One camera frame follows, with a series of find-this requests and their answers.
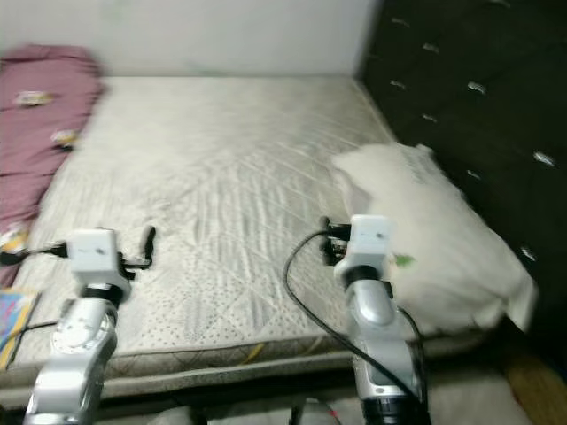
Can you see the grey right robot leg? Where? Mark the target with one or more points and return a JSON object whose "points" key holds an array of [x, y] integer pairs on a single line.
{"points": [[314, 414]]}

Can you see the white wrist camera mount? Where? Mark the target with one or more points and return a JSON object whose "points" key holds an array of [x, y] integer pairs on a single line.
{"points": [[93, 255], [372, 237]]}

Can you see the orange bordered blue board book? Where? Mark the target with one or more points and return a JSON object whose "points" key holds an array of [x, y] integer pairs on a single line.
{"points": [[13, 319]]}

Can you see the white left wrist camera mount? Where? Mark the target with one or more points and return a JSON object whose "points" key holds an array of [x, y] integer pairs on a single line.
{"points": [[93, 255]]}

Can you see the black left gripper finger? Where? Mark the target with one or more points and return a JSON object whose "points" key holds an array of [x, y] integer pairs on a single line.
{"points": [[148, 243]]}

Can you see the white pillow with tree print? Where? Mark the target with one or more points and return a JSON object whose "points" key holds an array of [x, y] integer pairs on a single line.
{"points": [[452, 239]]}

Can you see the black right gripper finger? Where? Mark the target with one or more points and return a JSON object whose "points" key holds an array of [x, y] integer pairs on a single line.
{"points": [[326, 232]]}

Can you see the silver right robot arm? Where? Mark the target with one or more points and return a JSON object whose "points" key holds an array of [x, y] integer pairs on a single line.
{"points": [[372, 310]]}

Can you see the black round disc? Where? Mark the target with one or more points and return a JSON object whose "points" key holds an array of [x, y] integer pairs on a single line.
{"points": [[9, 259]]}

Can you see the purple bed sheet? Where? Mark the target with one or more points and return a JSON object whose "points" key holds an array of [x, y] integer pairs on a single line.
{"points": [[44, 177]]}

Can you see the white quilted mattress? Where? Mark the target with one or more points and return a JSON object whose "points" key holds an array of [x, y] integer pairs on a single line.
{"points": [[213, 177]]}

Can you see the grey robot leg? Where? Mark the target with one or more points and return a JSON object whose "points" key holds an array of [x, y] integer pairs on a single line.
{"points": [[314, 414], [186, 417]]}

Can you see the grey left robot leg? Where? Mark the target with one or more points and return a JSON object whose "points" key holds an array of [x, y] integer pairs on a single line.
{"points": [[186, 417]]}

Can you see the black tufted headboard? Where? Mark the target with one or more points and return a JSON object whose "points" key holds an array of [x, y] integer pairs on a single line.
{"points": [[469, 53]]}

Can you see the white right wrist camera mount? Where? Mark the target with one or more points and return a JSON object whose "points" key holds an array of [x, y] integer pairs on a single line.
{"points": [[372, 237]]}

